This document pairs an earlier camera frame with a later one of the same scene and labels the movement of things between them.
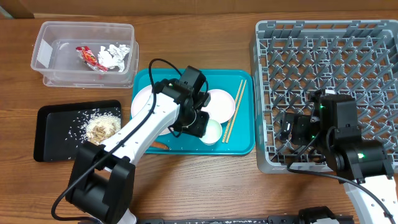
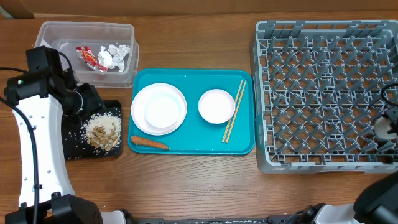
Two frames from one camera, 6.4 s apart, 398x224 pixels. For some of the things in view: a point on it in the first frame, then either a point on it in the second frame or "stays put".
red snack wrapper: (88, 58) stays put
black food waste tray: (61, 129) stays put
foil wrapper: (114, 56) stays put
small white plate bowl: (222, 106) stays put
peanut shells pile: (97, 134) stays put
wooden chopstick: (236, 111) stays put
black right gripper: (300, 124) → (392, 112)
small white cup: (212, 133) → (381, 126)
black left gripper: (198, 128) → (94, 102)
